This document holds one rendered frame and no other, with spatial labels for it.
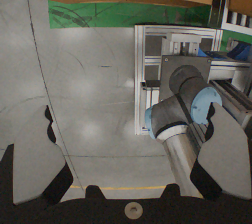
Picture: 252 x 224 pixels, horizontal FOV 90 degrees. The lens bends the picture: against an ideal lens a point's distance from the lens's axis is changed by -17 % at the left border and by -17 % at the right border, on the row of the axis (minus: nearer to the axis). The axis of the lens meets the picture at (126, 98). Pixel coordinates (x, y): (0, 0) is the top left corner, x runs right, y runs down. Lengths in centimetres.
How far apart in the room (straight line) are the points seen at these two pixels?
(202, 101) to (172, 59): 24
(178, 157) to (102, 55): 143
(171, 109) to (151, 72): 106
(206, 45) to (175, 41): 98
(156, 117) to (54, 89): 167
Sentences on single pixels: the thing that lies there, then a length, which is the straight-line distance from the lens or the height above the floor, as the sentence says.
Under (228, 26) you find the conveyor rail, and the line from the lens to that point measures 126.
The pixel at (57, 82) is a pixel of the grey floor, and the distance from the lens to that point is 196.
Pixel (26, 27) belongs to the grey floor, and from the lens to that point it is 197.
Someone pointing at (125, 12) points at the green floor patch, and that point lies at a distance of 163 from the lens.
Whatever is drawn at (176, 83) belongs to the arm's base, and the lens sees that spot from 61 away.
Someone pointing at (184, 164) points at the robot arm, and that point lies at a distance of 44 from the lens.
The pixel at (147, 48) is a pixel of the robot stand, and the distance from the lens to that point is 146.
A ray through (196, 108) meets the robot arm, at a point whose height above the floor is 127.
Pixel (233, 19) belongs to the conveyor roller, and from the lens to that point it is 135.
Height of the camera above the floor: 163
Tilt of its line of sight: 61 degrees down
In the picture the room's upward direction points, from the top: 180 degrees counter-clockwise
